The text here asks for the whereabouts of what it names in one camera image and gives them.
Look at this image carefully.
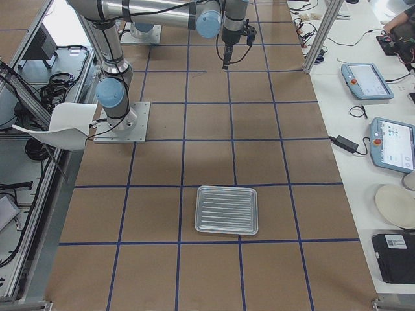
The silver ribbed metal tray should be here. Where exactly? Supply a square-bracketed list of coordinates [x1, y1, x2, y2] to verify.
[195, 185, 259, 236]

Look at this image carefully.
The beige round plate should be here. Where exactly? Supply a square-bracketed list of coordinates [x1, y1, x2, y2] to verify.
[375, 185, 414, 230]

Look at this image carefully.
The upper blue teach pendant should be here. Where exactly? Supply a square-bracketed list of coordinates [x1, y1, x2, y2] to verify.
[340, 63, 394, 100]

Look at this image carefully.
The black laptop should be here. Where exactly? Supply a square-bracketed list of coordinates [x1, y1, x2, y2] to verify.
[372, 234, 414, 284]

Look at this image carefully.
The aluminium frame post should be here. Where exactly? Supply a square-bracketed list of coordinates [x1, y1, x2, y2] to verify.
[303, 0, 342, 73]

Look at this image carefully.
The white plastic chair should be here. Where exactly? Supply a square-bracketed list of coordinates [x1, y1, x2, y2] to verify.
[12, 102, 97, 150]

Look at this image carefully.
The black power adapter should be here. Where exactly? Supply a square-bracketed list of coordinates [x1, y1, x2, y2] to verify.
[329, 135, 359, 154]

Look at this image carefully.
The lower blue teach pendant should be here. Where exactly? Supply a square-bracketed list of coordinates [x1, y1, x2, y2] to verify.
[370, 117, 414, 174]

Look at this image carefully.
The blue teach pendant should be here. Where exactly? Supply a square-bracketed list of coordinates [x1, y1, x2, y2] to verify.
[340, 63, 394, 100]
[370, 117, 414, 174]

